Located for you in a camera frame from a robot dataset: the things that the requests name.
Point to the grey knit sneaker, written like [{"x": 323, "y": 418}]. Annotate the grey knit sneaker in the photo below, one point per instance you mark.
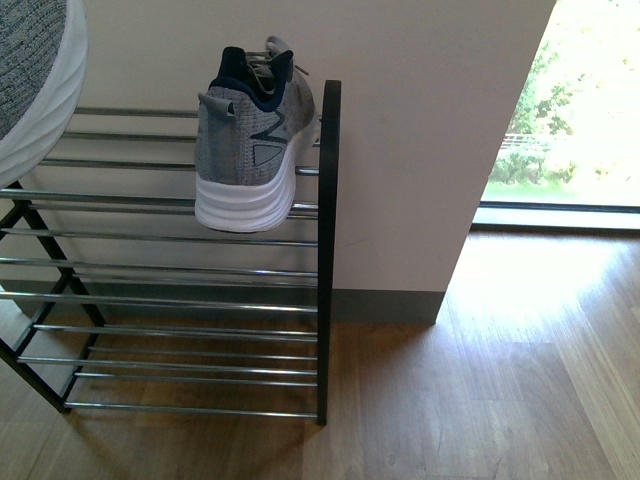
[
  {"x": 256, "y": 118},
  {"x": 44, "y": 53}
]

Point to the black metal shoe rack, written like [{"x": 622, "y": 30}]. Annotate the black metal shoe rack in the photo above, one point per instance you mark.
[{"x": 132, "y": 305}]

